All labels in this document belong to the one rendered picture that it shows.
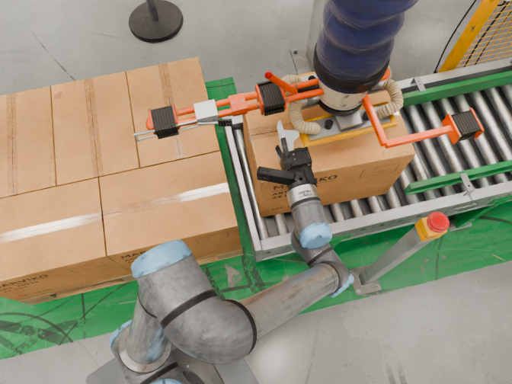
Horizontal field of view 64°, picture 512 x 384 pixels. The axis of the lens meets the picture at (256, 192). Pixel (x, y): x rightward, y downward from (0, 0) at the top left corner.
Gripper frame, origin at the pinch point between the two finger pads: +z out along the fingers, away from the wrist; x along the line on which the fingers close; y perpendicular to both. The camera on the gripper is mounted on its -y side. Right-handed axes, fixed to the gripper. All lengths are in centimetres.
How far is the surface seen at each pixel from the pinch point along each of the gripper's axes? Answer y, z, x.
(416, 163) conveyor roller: 74, 5, -66
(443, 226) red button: 47, -37, -17
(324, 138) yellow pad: 17.7, 0.5, -11.3
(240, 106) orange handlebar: -8.6, 11.8, 1.0
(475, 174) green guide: 93, -10, -58
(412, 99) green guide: 82, 36, -59
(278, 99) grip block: 3.8, 11.1, 1.4
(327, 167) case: 19.8, -3.7, -26.3
